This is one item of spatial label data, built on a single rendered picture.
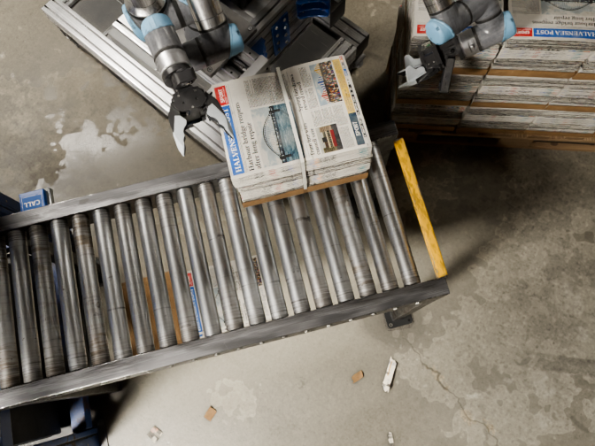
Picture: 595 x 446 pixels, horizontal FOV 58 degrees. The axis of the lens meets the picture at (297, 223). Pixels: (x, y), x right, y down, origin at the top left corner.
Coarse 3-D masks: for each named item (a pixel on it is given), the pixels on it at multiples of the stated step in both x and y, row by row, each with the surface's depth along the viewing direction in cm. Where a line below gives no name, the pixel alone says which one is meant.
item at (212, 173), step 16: (368, 128) 162; (384, 128) 162; (384, 144) 167; (176, 176) 161; (192, 176) 161; (208, 176) 160; (224, 176) 160; (112, 192) 160; (128, 192) 160; (144, 192) 160; (160, 192) 160; (48, 208) 160; (64, 208) 160; (80, 208) 159; (96, 208) 159; (112, 208) 162; (0, 224) 159; (16, 224) 159; (32, 224) 159; (48, 224) 162
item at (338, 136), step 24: (312, 72) 143; (336, 72) 142; (312, 96) 141; (336, 96) 140; (312, 120) 139; (336, 120) 138; (360, 120) 138; (312, 144) 137; (336, 144) 136; (360, 144) 136; (336, 168) 145; (360, 168) 150
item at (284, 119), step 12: (288, 72) 144; (276, 84) 143; (288, 84) 143; (276, 96) 142; (288, 96) 142; (288, 120) 139; (300, 120) 139; (288, 132) 138; (300, 132) 138; (288, 144) 137; (300, 144) 137; (312, 156) 136; (300, 168) 139; (312, 168) 140; (300, 180) 148; (312, 180) 150
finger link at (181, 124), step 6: (174, 120) 116; (180, 120) 116; (186, 120) 117; (174, 126) 116; (180, 126) 116; (186, 126) 117; (174, 132) 115; (180, 132) 116; (174, 138) 115; (180, 138) 115; (180, 144) 115; (180, 150) 115
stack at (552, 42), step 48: (528, 0) 168; (576, 0) 168; (528, 48) 171; (576, 48) 168; (432, 96) 204; (480, 96) 202; (528, 96) 200; (576, 96) 196; (480, 144) 243; (528, 144) 239; (576, 144) 240
